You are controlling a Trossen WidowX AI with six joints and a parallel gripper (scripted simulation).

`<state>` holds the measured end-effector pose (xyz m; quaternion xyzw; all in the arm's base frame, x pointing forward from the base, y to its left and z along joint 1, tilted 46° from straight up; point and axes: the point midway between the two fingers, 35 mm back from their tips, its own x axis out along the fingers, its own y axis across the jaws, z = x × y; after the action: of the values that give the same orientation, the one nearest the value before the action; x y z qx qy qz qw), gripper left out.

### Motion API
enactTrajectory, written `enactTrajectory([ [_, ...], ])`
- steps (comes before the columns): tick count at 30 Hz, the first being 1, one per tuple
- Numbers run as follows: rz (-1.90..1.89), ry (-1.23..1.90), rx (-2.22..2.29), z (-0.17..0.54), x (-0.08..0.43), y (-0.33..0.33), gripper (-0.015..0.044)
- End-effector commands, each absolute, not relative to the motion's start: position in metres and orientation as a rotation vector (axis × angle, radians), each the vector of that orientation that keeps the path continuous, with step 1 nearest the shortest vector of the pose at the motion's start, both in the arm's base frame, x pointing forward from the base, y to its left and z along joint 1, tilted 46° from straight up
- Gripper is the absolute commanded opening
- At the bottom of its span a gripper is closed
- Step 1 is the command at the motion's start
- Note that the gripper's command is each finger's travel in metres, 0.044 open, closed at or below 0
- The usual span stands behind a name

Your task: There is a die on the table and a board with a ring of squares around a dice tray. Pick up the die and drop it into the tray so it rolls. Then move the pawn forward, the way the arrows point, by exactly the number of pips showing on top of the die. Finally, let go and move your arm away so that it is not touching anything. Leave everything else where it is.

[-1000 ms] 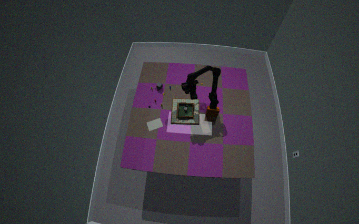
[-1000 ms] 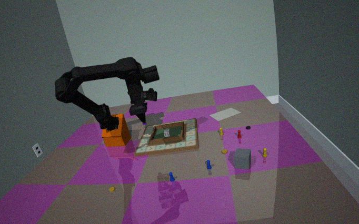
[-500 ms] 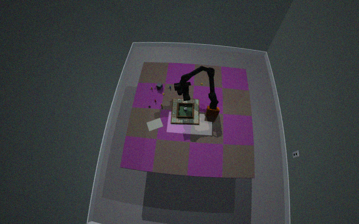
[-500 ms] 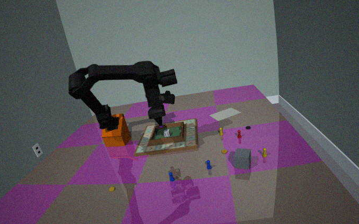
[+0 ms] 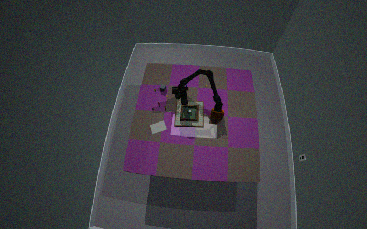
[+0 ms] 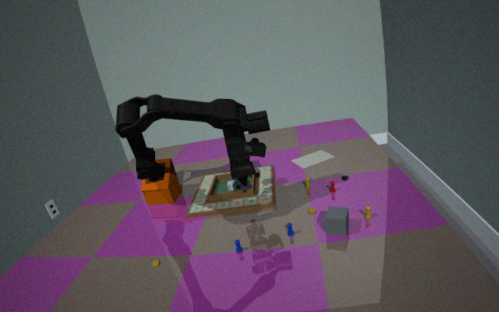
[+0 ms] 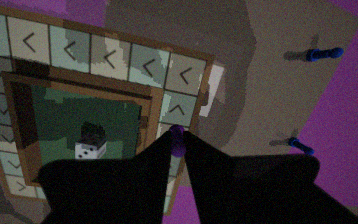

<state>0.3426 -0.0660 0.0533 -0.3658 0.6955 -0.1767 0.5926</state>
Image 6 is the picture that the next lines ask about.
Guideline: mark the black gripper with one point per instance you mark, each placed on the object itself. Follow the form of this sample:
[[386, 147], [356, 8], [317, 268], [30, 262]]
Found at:
[[240, 167]]

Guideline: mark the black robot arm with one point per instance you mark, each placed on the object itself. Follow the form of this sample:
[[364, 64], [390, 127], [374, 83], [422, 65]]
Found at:
[[225, 114]]

